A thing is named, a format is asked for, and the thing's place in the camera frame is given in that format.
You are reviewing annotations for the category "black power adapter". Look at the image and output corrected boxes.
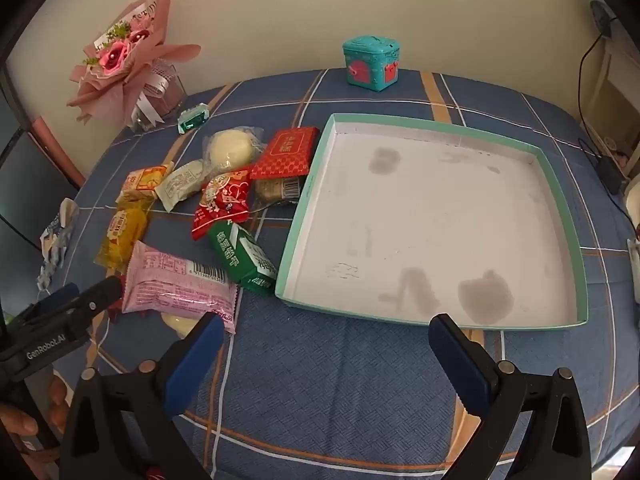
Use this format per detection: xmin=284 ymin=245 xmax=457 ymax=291
xmin=597 ymin=155 xmax=626 ymax=196

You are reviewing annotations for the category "pink snack packet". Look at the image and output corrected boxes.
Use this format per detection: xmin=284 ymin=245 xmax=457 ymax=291
xmin=121 ymin=240 xmax=238 ymax=335

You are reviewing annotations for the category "orange and white snack packet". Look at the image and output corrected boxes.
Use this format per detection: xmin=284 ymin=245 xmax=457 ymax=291
xmin=116 ymin=161 xmax=175 ymax=209

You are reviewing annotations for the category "cream white snack packet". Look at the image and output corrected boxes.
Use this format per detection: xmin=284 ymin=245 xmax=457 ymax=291
xmin=154 ymin=159 xmax=207 ymax=212

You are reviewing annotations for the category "green-edged clear biscuit packet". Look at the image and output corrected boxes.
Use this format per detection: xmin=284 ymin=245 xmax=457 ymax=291
xmin=252 ymin=175 xmax=305 ymax=207

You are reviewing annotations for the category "white shelf unit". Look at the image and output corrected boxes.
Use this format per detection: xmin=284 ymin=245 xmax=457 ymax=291
xmin=582 ymin=37 xmax=640 ymax=181

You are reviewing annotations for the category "teal toy house box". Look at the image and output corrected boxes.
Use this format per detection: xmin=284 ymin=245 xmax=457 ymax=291
xmin=342 ymin=36 xmax=402 ymax=92

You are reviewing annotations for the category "red cartoon snack packet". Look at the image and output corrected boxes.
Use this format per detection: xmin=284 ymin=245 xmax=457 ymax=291
xmin=191 ymin=166 xmax=252 ymax=242

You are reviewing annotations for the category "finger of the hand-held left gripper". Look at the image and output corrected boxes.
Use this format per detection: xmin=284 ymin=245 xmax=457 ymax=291
xmin=10 ymin=282 xmax=82 ymax=329
xmin=29 ymin=275 xmax=124 ymax=334

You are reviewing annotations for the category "blue plaid tablecloth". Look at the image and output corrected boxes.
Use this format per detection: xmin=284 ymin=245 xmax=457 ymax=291
xmin=0 ymin=67 xmax=640 ymax=480

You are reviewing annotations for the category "green snack packet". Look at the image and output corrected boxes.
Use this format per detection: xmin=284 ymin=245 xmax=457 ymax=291
xmin=209 ymin=223 xmax=278 ymax=293

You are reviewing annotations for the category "red patterned snack packet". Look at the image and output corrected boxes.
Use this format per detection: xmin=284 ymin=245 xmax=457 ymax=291
xmin=249 ymin=126 xmax=321 ymax=180

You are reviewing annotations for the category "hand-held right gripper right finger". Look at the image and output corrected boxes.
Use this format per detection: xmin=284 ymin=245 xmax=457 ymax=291
xmin=427 ymin=313 xmax=593 ymax=480

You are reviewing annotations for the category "person's left hand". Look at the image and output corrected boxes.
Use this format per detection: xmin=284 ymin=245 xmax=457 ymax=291
xmin=0 ymin=375 xmax=69 ymax=456

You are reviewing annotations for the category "pale yellow jelly cup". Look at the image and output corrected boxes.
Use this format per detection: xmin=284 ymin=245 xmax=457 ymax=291
xmin=160 ymin=311 xmax=201 ymax=339

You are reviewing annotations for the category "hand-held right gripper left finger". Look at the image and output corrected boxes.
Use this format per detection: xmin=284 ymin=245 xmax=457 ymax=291
xmin=59 ymin=312 xmax=226 ymax=480

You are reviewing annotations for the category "pink paper flower bouquet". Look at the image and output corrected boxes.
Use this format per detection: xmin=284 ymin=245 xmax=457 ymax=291
xmin=67 ymin=0 xmax=202 ymax=123

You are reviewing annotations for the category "black cable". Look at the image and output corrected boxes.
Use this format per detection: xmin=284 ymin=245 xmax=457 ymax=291
xmin=579 ymin=35 xmax=610 ymax=161

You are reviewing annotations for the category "dark red white-striped packet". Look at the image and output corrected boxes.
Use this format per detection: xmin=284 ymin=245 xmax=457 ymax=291
xmin=102 ymin=295 xmax=126 ymax=322

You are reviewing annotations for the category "clear-wrapped round white bun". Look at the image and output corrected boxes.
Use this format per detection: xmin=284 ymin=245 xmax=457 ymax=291
xmin=201 ymin=126 xmax=266 ymax=181

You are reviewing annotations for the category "teal-edged white cardboard tray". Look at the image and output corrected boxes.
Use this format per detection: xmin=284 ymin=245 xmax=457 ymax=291
xmin=275 ymin=113 xmax=590 ymax=332

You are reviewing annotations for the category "crumpled blue white wrapper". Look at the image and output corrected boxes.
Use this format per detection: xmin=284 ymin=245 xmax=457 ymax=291
xmin=36 ymin=198 xmax=80 ymax=291

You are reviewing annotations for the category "small green foil packet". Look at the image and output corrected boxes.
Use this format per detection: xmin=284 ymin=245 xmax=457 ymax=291
xmin=177 ymin=102 xmax=210 ymax=136

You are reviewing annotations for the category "yellow soft bread packet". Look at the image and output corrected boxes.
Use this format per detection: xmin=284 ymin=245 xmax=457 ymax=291
xmin=94 ymin=207 xmax=150 ymax=267

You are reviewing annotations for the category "dark screen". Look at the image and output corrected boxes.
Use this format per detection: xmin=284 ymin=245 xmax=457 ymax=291
xmin=0 ymin=127 xmax=81 ymax=281

